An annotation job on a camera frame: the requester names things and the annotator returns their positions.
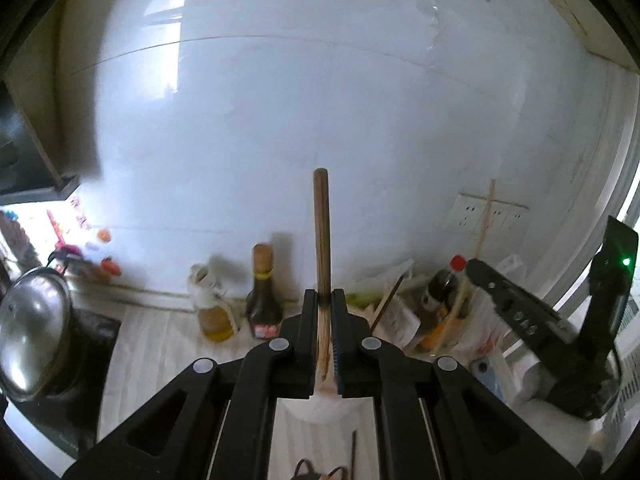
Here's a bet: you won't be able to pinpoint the blue smartphone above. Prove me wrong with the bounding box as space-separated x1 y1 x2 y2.
472 357 507 402

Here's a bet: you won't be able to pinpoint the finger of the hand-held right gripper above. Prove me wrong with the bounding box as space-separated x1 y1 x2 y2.
466 258 568 356

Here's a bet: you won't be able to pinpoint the white printed packet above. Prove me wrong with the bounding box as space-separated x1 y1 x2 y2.
372 280 427 352

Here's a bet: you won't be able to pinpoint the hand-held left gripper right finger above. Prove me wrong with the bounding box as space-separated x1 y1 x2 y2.
330 288 583 480

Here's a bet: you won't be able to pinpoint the brown glass sauce bottle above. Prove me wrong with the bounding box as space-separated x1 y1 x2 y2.
245 244 284 342

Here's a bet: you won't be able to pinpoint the striped cat-print table mat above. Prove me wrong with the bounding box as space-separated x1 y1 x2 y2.
97 305 501 480

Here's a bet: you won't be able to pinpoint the stainless steel wok lid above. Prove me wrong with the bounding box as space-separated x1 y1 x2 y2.
0 266 74 403

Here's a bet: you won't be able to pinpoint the colourful wall stickers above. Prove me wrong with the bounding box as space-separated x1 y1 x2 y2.
0 195 123 279

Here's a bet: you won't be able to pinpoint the grey window frame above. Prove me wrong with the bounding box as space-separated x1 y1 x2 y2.
590 60 640 271

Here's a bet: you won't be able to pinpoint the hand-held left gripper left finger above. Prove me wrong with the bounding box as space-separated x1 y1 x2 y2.
62 288 321 480

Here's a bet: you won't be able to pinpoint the white wall socket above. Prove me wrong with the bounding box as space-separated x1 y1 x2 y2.
505 205 530 233
450 193 483 232
480 200 509 233

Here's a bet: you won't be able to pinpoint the cream round chopstick holder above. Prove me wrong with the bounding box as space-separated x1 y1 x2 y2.
280 310 385 426

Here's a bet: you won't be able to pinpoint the black gas stove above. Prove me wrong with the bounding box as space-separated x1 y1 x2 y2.
0 305 123 461

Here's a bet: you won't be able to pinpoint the black range hood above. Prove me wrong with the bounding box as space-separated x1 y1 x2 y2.
0 80 81 207

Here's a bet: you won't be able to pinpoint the clear oil dispenser bottle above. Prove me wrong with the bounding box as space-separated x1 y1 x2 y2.
189 260 240 344

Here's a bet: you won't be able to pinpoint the pink topped kettle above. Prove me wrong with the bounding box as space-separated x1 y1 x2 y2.
47 244 84 275

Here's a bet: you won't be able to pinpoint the red cap soy sauce bottle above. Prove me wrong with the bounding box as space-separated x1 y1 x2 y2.
425 255 471 323

